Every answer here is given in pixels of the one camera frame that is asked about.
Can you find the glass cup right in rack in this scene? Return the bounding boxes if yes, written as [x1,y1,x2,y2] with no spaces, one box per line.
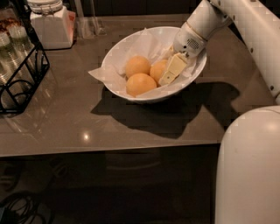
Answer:
[8,25,34,58]

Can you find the glass cup left in rack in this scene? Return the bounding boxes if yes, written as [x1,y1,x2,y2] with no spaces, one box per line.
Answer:
[0,31,21,88]

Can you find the white lidded jar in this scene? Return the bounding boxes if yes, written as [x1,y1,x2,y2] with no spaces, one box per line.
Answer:
[27,0,75,50]

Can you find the glass cup in rack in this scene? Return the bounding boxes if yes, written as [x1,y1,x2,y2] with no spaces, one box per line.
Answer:
[0,31,21,88]
[8,25,34,58]

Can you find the white bowl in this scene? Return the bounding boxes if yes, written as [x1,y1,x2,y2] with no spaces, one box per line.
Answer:
[101,26,207,104]

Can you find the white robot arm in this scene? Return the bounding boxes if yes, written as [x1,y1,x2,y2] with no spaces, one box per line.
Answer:
[173,0,280,224]

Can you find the black wire rack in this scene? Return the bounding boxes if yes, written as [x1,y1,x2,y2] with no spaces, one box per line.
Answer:
[0,0,50,114]

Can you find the orange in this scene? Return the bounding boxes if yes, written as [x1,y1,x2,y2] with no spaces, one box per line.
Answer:
[150,59,167,85]
[125,56,151,78]
[126,73,157,97]

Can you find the black cables on floor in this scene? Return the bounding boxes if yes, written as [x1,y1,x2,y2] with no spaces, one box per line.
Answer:
[0,191,56,224]

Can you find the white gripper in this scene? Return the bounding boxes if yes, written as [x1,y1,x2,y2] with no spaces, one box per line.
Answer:
[158,23,207,86]

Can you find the clear acrylic stand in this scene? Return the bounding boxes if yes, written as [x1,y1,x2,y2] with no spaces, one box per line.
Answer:
[74,0,106,39]

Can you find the white paper liner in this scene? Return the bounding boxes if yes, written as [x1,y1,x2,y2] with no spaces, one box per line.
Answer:
[87,26,204,100]

